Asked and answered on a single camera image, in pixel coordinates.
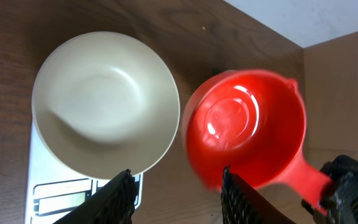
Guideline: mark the cream round bowl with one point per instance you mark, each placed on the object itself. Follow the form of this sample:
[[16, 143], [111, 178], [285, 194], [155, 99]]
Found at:
[[103, 102]]

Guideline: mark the red plastic measuring scoop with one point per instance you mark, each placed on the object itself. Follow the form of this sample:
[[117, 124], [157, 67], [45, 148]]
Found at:
[[253, 121]]

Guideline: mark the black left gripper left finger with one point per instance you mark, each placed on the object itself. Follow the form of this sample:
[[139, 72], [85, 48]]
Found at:
[[112, 204]]

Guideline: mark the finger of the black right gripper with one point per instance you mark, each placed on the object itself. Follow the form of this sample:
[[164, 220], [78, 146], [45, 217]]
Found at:
[[342, 203]]

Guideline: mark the white digital kitchen scale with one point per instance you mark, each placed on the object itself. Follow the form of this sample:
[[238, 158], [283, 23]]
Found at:
[[53, 189]]

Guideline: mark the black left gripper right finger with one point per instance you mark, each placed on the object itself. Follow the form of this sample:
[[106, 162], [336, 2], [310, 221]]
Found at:
[[242, 204]]

